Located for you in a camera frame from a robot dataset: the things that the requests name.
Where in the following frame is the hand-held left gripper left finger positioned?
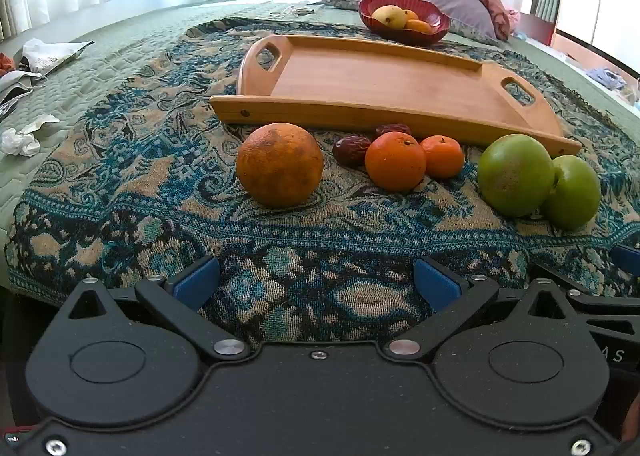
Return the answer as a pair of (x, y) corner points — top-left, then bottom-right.
(66, 257), (251, 362)

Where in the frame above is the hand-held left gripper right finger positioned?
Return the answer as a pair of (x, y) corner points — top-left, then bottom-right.
(387, 257), (576, 362)

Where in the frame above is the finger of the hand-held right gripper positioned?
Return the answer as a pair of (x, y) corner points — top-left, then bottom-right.
(612, 243), (640, 279)
(532, 263), (640, 337)

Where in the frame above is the small green round fruit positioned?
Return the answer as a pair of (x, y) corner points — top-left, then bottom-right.
(542, 155), (602, 231)

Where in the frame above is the small orange tangerine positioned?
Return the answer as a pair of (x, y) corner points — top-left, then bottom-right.
(420, 135), (466, 180)

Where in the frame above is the large green round fruit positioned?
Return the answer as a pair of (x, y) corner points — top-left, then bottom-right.
(477, 133), (556, 218)

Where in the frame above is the large brownish orange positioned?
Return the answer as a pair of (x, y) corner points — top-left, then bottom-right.
(236, 123), (324, 209)

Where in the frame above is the wooden tray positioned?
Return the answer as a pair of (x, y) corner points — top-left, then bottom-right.
(209, 34), (583, 157)

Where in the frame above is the blue paisley blanket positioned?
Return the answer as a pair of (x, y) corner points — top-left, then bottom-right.
(4, 16), (640, 337)

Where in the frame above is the blue cloth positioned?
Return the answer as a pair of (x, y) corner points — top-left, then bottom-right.
(587, 67), (628, 91)

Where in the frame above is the white paper scrap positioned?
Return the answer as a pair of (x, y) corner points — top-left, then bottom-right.
(10, 114), (61, 137)

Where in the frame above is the crumpled white tissue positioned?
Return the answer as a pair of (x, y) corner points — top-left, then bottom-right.
(0, 129), (41, 157)

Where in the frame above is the green quilted bedspread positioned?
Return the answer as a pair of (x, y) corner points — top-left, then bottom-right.
(0, 0), (640, 287)

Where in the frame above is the red fluted bowl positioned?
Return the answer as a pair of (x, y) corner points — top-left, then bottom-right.
(358, 0), (451, 46)

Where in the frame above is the crumpled grey plastic bag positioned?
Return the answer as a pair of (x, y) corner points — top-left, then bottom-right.
(0, 70), (48, 107)

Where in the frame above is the yellow mango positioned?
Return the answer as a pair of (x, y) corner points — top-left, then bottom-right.
(371, 5), (407, 30)

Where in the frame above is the white plastic bag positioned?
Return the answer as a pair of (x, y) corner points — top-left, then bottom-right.
(12, 38), (96, 77)

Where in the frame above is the white cable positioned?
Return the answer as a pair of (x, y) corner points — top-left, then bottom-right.
(260, 5), (301, 20)

